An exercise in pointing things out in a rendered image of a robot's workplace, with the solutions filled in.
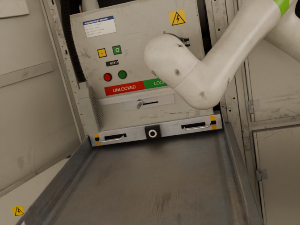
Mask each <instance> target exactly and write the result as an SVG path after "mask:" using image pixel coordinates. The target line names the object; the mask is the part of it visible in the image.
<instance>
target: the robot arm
mask: <svg viewBox="0 0 300 225"><path fill-rule="evenodd" d="M297 1H298V0H244V1H243V3H242V5H241V7H240V9H239V10H238V12H237V14H236V15H235V17H234V19H233V20H232V21H231V23H230V25H229V26H228V28H227V29H226V31H225V32H224V33H223V34H222V36H221V37H220V39H219V40H218V41H217V42H216V44H215V45H214V46H213V47H212V49H211V50H210V51H209V52H208V53H207V54H206V56H205V57H204V59H203V60H202V61H200V60H199V59H198V58H197V57H196V56H195V55H194V54H193V53H192V52H191V51H190V50H189V49H188V48H187V47H189V46H190V42H189V38H182V37H178V36H176V35H174V34H171V33H166V31H164V32H163V34H160V35H157V36H155V37H153V38H152V39H150V40H149V42H148V43H147V45H146V46H145V49H144V53H143V59H144V63H145V66H146V68H147V69H148V70H149V71H150V72H151V73H152V74H153V75H155V76H156V77H158V78H159V79H161V80H162V81H163V82H164V83H166V84H167V85H168V86H170V87H171V88H172V89H173V90H174V91H175V92H176V93H177V94H178V95H179V96H180V97H181V98H182V99H183V100H184V101H185V102H186V103H187V104H188V105H189V106H191V107H192V108H194V109H197V110H208V109H211V108H213V107H214V106H216V105H217V104H218V103H219V102H220V100H221V99H222V97H223V95H224V93H225V91H226V89H227V87H228V86H229V84H230V82H231V81H232V79H233V77H234V76H235V75H236V73H237V71H238V70H239V68H240V67H241V66H242V64H243V63H244V61H245V60H246V59H247V57H248V56H249V55H250V53H251V52H252V51H253V50H254V48H255V47H256V46H257V45H258V44H259V43H260V42H261V40H262V39H263V40H265V41H267V42H269V43H271V44H273V45H274V46H276V47H277V48H279V49H280V50H282V51H283V52H285V53H287V54H288V55H289V56H291V57H292V58H294V59H295V60H296V61H298V62H299V63H300V19H299V18H298V17H297V16H296V14H295V8H296V3H297Z"/></svg>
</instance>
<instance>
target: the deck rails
mask: <svg viewBox="0 0 300 225"><path fill-rule="evenodd" d="M221 117H222V119H223V121H222V129H216V134H217V140H218V145H219V151H220V156H221V162H222V167H223V172H224V178H225V184H226V189H227V194H228V199H229V206H230V211H231V216H232V221H233V225H252V224H251V221H250V216H249V213H248V207H247V201H246V197H245V194H244V190H243V187H242V183H241V179H240V176H239V172H238V168H237V165H236V161H235V158H234V154H233V150H232V146H231V143H230V140H229V136H228V132H227V128H226V125H225V121H224V118H223V114H222V110H221ZM101 147H102V145H101V146H92V144H91V140H90V137H89V135H88V136H87V137H86V138H85V140H84V141H83V142H82V143H81V145H80V146H79V147H78V148H77V150H76V151H75V152H74V153H73V154H72V156H71V157H70V158H69V159H68V160H67V162H66V163H65V164H64V165H63V167H62V168H61V169H60V170H59V171H58V173H57V174H56V175H55V176H54V178H53V179H52V180H51V181H50V182H49V183H48V185H47V186H46V187H45V188H44V190H43V191H42V192H41V193H40V195H39V196H38V197H37V198H36V200H35V201H34V202H33V203H32V204H31V205H30V207H29V208H28V209H27V210H26V212H25V213H24V214H23V215H22V217H21V218H20V219H19V220H18V222H17V223H16V224H15V225H21V224H22V223H23V222H24V224H25V225H50V224H51V223H52V221H53V220H54V218H55V217H56V215H57V214H58V212H59V211H60V209H61V208H62V206H63V205H64V203H65V202H66V200H67V199H68V197H69V195H70V194H71V193H72V191H73V190H74V188H75V187H76V185H77V183H78V182H79V180H80V179H81V177H82V176H83V174H84V173H85V171H86V170H87V168H88V167H89V165H90V164H91V162H92V161H93V159H94V158H95V156H96V154H97V153H98V151H99V150H100V148H101Z"/></svg>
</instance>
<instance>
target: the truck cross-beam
mask: <svg viewBox="0 0 300 225"><path fill-rule="evenodd" d="M213 113H214V114H211V115H205V116H199V117H190V118H184V119H178V120H172V121H164V122H157V123H151V124H145V125H137V126H130V127H124V128H118V129H109V130H103V131H100V133H101V132H103V134H104V138H105V140H110V139H117V138H121V137H122V136H123V134H124V135H125V136H124V137H123V138H122V139H121V140H118V141H111V142H106V144H107V145H108V144H115V143H121V142H130V141H137V140H143V139H147V138H146V133H145V129H144V128H145V126H151V125H160V129H161V134H162V136H161V137H165V136H172V135H179V134H185V133H194V132H201V131H207V130H206V128H203V129H194V130H184V128H183V126H185V127H186V128H187V129H188V128H195V127H201V126H206V125H205V119H204V117H211V116H214V117H215V121H211V125H216V129H222V122H221V114H220V111H213ZM213 130H214V129H213ZM89 137H90V140H91V144H92V146H98V145H97V143H96V142H97V141H99V137H95V135H94V134H89Z"/></svg>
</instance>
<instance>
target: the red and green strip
mask: <svg viewBox="0 0 300 225"><path fill-rule="evenodd" d="M162 86H167V84H166V83H164V82H163V81H162V80H161V79H159V78H156V79H149V80H143V81H138V82H133V83H126V84H121V85H115V86H110V87H104V89H105V93H106V96H109V95H115V94H120V93H126V92H133V91H138V90H144V89H149V88H157V87H162Z"/></svg>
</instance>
